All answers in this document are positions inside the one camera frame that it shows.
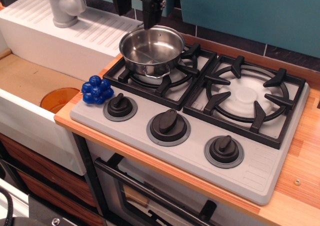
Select black burner grate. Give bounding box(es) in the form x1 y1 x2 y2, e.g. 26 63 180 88
183 55 310 149
103 43 217 111

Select wooden drawer fronts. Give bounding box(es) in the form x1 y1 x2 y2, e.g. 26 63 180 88
0 134 106 226

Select black stove knob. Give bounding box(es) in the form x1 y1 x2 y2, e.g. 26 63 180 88
103 93 138 122
146 109 191 147
204 135 245 169

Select black right burner grate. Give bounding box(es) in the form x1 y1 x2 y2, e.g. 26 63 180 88
183 55 310 149

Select black left burner grate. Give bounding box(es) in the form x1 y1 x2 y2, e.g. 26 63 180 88
103 43 217 111

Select grey toy faucet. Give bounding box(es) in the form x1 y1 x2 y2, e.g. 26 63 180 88
49 0 86 28

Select grey toy stove top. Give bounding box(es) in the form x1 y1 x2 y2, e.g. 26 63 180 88
69 33 311 206

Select blue toy blueberry cluster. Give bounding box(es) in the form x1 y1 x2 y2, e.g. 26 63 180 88
81 75 114 105

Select oven door with black handle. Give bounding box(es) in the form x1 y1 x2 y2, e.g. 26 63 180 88
94 153 256 226

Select black braided cable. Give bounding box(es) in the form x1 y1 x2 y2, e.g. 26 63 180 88
0 187 15 226

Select black middle stove knob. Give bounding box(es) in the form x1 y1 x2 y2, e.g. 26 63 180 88
146 109 191 147

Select black left stove knob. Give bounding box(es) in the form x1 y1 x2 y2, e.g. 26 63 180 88
103 93 138 122

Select black right stove knob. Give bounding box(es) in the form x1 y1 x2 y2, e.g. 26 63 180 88
204 135 245 169

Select stainless steel pan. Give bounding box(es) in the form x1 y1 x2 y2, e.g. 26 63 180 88
119 25 185 79

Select white toy sink unit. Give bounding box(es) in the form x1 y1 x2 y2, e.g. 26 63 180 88
0 0 139 176

